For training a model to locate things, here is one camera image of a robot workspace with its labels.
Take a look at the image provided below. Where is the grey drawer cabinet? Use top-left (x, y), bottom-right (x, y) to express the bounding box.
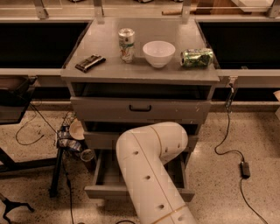
top-left (59, 17), bottom-right (221, 176)

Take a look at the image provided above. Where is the small bowl on floor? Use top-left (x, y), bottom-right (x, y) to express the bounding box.
top-left (69, 120), bottom-right (84, 140)

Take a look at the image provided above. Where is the thin black floor cable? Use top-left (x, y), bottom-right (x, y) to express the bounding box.
top-left (14, 100), bottom-right (75, 224)

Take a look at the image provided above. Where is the black power adapter with cable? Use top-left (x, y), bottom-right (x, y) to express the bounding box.
top-left (213, 84), bottom-right (269, 224)

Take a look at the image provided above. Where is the cup on floor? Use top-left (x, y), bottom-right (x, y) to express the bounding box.
top-left (80, 149), bottom-right (95, 172)

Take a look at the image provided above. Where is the grey bottom drawer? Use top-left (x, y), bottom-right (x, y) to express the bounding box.
top-left (85, 150), bottom-right (194, 202)

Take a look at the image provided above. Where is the upright white soda can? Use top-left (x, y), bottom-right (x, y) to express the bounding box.
top-left (118, 28), bottom-right (135, 63)

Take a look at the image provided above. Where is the grey top drawer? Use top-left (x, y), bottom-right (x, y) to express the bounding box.
top-left (71, 83), bottom-right (211, 123)

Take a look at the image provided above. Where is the dark bin at left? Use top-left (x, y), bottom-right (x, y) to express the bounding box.
top-left (0, 75), bottom-right (37, 125)

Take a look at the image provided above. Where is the white bowl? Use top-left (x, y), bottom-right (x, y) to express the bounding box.
top-left (143, 41), bottom-right (176, 68)

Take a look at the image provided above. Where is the green soda can lying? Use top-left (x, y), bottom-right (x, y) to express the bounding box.
top-left (180, 48), bottom-right (214, 68)

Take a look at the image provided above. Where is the black snack bar packet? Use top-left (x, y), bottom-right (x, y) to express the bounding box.
top-left (75, 55), bottom-right (106, 73)

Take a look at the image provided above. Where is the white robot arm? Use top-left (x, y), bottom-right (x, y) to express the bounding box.
top-left (116, 122), bottom-right (197, 224)

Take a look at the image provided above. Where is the black tripod foot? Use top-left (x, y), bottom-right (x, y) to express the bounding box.
top-left (0, 193), bottom-right (35, 224)

